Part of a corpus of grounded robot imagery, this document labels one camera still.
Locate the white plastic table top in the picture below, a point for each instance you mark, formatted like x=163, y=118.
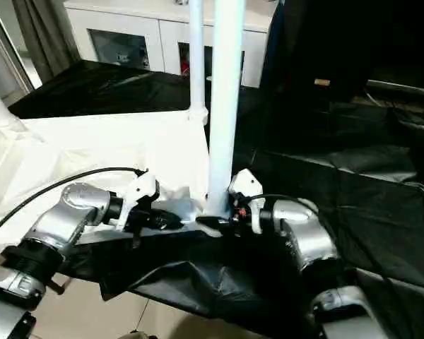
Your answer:
x=74, y=148

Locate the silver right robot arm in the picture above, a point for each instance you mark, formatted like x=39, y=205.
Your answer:
x=311, y=236

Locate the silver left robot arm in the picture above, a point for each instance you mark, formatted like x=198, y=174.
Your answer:
x=67, y=212

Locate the black table mat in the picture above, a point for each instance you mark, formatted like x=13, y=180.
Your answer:
x=339, y=176

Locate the dark brown round object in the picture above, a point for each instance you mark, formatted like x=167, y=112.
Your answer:
x=137, y=335

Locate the small beige label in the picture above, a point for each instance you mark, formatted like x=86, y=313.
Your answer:
x=322, y=82

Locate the white glass-door cabinet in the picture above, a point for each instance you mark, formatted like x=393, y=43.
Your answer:
x=127, y=21

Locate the grey curtain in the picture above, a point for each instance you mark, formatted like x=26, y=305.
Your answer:
x=46, y=39

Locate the black low side table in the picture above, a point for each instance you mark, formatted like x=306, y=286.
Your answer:
x=403, y=90

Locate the dark grey crumpled bundle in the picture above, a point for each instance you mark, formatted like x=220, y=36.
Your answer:
x=181, y=1

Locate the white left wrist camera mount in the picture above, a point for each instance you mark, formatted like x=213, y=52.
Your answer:
x=139, y=187

